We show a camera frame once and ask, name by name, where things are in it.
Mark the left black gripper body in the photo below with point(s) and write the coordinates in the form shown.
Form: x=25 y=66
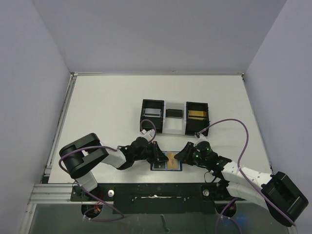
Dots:
x=153 y=152

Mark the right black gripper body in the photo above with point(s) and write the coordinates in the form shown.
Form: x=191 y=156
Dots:
x=188 y=153

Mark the grey card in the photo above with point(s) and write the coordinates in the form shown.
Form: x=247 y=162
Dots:
x=159 y=166

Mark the blue leather card holder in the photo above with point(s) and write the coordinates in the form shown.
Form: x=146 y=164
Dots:
x=178 y=170

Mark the black white card tray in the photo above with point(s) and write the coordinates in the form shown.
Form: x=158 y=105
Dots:
x=174 y=117

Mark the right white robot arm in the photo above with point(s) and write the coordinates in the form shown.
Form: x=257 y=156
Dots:
x=274 y=192

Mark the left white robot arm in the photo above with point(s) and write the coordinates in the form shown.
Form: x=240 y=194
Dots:
x=81 y=156

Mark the silver credit card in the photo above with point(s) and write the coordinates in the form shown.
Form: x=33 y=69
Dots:
x=151 y=112

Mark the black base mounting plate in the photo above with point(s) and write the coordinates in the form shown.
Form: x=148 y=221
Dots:
x=164 y=198

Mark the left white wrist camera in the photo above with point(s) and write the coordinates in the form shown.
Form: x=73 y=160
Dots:
x=148 y=135

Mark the left aluminium frame rail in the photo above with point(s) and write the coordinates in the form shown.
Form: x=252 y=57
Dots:
x=50 y=194

